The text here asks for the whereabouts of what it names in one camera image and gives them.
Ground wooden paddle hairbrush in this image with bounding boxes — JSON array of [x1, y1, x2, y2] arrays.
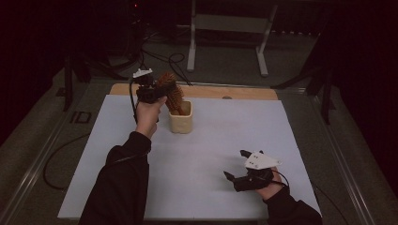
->
[[155, 72, 186, 116]]

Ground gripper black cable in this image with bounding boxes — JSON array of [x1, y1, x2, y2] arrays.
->
[[129, 79, 139, 125], [271, 170, 291, 189]]

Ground cream square ceramic cup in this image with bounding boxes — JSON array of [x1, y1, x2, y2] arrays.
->
[[168, 99, 193, 135]]

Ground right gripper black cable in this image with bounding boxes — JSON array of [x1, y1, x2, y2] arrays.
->
[[271, 170, 291, 189]]

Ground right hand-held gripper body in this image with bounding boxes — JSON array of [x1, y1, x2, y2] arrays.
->
[[233, 151, 282, 192]]

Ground white metal frame table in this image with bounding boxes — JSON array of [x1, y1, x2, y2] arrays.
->
[[186, 0, 279, 78]]

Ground tangled black floor cables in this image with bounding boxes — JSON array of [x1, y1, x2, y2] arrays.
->
[[137, 37, 192, 87]]

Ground white table sheet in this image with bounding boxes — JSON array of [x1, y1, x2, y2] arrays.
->
[[57, 94, 322, 220]]

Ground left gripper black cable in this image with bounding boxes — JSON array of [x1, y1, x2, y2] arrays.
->
[[129, 79, 139, 125]]

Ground person's right hand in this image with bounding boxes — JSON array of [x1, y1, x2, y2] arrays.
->
[[254, 167, 284, 201]]

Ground dark metal stand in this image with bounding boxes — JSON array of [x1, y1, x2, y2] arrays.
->
[[62, 54, 93, 113], [271, 67, 336, 126]]

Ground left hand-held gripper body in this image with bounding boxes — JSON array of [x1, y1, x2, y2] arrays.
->
[[130, 67, 167, 105]]

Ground black floor cable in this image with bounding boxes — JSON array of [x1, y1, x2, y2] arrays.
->
[[42, 132, 92, 191]]

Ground person's left hand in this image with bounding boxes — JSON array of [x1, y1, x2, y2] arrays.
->
[[134, 96, 168, 140]]

